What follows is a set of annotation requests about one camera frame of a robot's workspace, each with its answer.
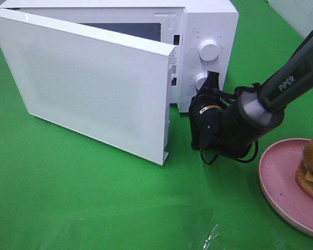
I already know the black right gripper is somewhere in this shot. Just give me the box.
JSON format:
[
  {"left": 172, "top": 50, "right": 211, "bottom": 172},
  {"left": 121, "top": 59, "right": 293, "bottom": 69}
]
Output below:
[{"left": 189, "top": 71, "right": 247, "bottom": 159}]

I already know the white microwave door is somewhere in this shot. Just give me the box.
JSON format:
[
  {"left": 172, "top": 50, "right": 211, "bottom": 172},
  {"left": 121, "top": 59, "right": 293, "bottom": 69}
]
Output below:
[{"left": 0, "top": 8, "right": 174, "bottom": 165}]

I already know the pink round plate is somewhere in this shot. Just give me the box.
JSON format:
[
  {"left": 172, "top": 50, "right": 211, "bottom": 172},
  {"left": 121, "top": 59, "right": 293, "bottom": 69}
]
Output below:
[{"left": 259, "top": 138, "right": 313, "bottom": 237}]

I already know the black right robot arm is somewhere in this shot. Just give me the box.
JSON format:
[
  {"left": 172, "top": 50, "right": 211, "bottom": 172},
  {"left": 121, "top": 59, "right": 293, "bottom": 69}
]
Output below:
[{"left": 189, "top": 30, "right": 313, "bottom": 165}]

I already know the lower white microwave knob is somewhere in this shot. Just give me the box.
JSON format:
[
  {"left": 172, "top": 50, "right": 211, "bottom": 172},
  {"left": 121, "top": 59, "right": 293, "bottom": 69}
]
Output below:
[{"left": 195, "top": 73, "right": 207, "bottom": 91}]

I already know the white microwave knob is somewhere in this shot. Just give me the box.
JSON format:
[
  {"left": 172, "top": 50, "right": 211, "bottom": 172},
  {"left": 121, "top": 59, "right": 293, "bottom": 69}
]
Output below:
[
  {"left": 195, "top": 73, "right": 207, "bottom": 91},
  {"left": 198, "top": 38, "right": 220, "bottom": 61}
]

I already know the upper white microwave knob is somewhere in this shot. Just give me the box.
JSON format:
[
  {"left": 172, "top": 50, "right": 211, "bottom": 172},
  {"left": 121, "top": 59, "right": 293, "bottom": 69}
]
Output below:
[{"left": 198, "top": 38, "right": 220, "bottom": 61}]

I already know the white microwave oven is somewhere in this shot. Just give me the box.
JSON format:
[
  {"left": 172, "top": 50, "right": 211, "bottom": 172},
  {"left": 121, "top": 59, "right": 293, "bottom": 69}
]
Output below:
[{"left": 0, "top": 1, "right": 238, "bottom": 113}]

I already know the clear tape patch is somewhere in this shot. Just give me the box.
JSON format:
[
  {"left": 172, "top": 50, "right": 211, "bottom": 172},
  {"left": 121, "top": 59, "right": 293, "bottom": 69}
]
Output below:
[{"left": 172, "top": 205, "right": 222, "bottom": 250}]

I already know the green table mat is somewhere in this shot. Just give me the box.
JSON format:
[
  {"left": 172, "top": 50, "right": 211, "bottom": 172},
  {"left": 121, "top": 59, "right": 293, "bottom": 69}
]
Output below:
[{"left": 0, "top": 48, "right": 313, "bottom": 249}]

